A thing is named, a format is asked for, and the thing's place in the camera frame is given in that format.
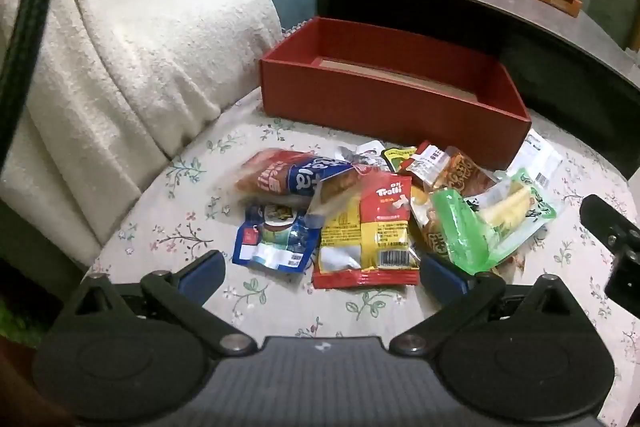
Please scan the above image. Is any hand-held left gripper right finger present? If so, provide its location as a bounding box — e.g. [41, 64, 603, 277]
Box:
[397, 254, 598, 354]

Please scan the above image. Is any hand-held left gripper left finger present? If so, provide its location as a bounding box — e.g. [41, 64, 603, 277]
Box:
[50, 251, 256, 355]

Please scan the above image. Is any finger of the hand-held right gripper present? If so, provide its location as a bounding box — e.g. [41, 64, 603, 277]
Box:
[580, 194, 640, 258]

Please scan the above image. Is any green clear snack packet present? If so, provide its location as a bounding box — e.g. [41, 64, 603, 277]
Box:
[432, 168, 558, 275]

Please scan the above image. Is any blue white snack packet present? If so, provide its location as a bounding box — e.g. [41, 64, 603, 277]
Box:
[232, 204, 323, 272]

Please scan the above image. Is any red yellow gummy packet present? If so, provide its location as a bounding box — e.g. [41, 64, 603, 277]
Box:
[312, 172, 421, 289]

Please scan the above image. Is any orange patterned snack packet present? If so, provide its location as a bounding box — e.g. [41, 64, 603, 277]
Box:
[422, 144, 498, 198]

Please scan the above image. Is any red blue snack packet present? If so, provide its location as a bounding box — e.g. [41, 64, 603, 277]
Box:
[237, 148, 361, 208]

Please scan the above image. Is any small yellow green packet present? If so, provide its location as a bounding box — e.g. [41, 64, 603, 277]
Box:
[382, 147, 418, 172]

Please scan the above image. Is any red cardboard box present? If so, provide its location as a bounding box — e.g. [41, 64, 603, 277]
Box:
[259, 17, 532, 170]

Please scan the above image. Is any floral cloth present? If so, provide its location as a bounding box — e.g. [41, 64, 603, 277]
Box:
[82, 99, 640, 427]

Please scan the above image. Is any white fluffy blanket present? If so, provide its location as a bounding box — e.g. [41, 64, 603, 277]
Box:
[0, 0, 283, 268]

